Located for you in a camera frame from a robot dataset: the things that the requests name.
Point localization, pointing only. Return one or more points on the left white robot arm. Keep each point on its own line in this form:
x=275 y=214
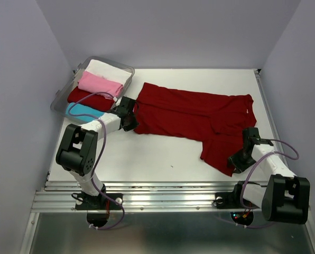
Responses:
x=78 y=147

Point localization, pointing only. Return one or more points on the clear plastic storage bin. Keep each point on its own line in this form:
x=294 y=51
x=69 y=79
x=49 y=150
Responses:
x=60 y=104

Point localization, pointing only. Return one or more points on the rolled dark red t shirt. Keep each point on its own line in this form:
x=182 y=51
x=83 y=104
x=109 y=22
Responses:
x=97 y=102

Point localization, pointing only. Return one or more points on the rolled white t shirt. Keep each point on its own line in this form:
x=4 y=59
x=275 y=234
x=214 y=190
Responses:
x=109 y=72

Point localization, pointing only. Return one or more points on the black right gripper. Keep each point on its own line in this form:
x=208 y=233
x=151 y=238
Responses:
x=238 y=165

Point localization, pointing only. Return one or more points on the rolled cyan t shirt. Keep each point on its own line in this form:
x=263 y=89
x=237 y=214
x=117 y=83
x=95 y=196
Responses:
x=81 y=111

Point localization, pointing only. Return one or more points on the rolled pink t shirt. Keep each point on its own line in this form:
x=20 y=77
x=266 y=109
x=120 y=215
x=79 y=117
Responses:
x=99 y=85

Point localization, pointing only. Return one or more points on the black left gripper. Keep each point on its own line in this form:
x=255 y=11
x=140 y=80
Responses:
x=133 y=125

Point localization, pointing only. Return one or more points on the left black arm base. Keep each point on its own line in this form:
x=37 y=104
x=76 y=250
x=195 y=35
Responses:
x=86 y=202

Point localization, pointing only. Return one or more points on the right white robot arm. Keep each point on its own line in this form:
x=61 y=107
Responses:
x=270 y=185

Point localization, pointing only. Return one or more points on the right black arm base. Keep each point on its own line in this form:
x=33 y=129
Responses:
x=231 y=200

